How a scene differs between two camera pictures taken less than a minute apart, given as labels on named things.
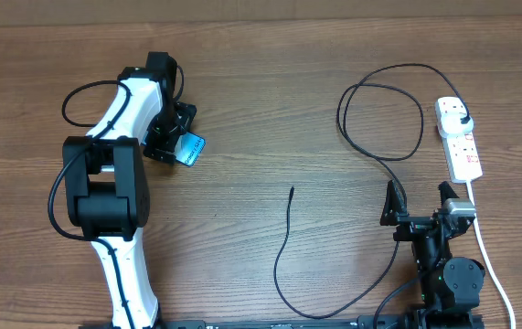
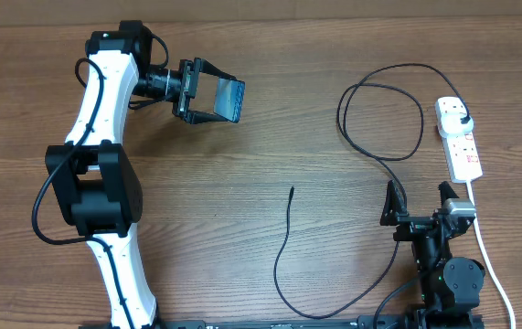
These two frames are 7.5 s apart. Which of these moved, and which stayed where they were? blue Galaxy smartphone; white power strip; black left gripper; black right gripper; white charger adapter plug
Moved: black left gripper; blue Galaxy smartphone
Stayed: white power strip; black right gripper; white charger adapter plug
